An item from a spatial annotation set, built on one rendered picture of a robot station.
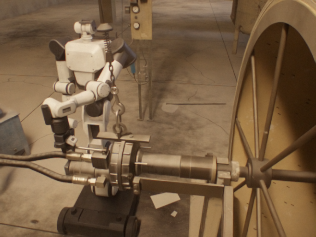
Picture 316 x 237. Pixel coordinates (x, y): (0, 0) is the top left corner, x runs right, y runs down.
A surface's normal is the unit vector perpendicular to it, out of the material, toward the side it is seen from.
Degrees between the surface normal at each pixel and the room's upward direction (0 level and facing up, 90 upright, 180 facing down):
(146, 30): 90
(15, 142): 90
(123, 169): 65
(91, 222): 0
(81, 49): 41
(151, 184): 90
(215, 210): 90
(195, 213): 0
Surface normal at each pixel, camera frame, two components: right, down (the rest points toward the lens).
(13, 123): 0.84, 0.28
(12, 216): 0.00, -0.85
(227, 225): -0.08, -0.40
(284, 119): -0.14, 0.36
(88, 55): -0.33, 0.44
